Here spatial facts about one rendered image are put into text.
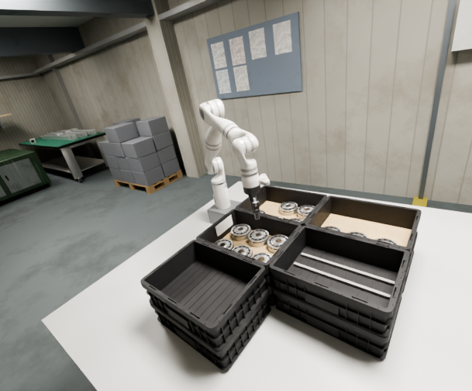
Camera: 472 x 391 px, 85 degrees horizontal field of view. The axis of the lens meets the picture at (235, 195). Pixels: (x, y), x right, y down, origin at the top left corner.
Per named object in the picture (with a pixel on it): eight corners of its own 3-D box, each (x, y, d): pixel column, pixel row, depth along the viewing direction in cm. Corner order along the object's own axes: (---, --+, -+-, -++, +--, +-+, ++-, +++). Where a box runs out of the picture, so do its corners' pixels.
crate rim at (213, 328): (139, 285, 101) (138, 281, 100) (194, 242, 120) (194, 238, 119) (214, 336, 76) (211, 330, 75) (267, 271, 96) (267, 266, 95)
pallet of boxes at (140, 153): (183, 176, 473) (166, 115, 425) (150, 194, 423) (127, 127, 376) (147, 171, 539) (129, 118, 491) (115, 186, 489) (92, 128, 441)
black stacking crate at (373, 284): (271, 290, 100) (267, 268, 95) (304, 246, 119) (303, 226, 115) (387, 341, 76) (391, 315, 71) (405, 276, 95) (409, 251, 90)
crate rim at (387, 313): (267, 271, 96) (267, 266, 95) (303, 229, 115) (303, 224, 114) (391, 320, 71) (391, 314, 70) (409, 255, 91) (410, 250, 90)
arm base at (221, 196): (214, 209, 169) (208, 185, 161) (222, 202, 176) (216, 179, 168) (225, 210, 164) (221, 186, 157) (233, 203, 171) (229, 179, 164)
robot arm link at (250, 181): (270, 185, 106) (269, 171, 103) (243, 190, 105) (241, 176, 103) (266, 177, 114) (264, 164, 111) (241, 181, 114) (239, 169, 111)
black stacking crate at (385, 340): (273, 309, 105) (270, 288, 100) (305, 264, 124) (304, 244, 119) (384, 365, 80) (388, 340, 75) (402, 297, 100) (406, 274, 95)
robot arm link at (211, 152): (201, 136, 139) (218, 132, 142) (203, 167, 162) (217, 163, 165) (208, 148, 135) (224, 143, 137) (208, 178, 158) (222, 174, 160)
